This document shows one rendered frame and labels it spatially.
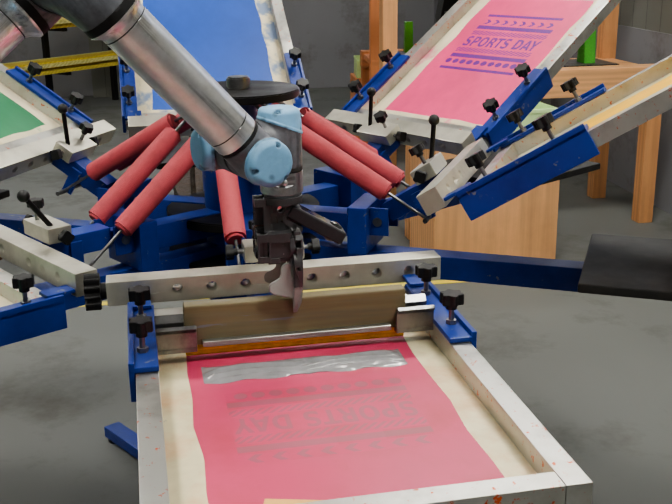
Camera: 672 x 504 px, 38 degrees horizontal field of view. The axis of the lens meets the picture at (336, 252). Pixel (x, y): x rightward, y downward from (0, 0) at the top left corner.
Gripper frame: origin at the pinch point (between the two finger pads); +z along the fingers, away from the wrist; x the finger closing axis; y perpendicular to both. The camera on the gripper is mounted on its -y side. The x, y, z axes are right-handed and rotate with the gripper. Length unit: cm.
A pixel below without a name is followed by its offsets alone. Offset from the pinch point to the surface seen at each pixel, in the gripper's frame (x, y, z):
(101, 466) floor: -137, 46, 105
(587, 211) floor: -397, -254, 104
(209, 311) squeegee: 1.5, 16.0, 0.2
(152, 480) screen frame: 48, 28, 6
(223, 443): 33.2, 17.0, 9.5
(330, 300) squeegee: 1.5, -6.0, 0.1
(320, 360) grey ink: 7.6, -2.8, 9.0
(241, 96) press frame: -69, 1, -27
